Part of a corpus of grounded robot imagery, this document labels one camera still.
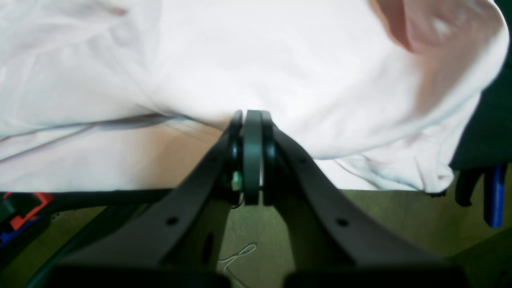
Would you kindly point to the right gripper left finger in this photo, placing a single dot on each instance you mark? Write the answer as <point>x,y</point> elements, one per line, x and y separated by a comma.
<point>175,242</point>

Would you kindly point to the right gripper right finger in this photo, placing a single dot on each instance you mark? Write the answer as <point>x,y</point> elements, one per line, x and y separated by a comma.
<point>334,243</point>

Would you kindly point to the pink T-shirt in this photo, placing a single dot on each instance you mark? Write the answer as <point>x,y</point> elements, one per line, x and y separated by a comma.
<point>240,72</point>

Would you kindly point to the blue handled clamp, red jaw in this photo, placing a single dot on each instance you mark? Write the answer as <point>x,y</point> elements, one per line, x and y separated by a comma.
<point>18,211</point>

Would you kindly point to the black table cloth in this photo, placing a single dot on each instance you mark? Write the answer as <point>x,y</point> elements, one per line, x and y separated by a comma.
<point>488,132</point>

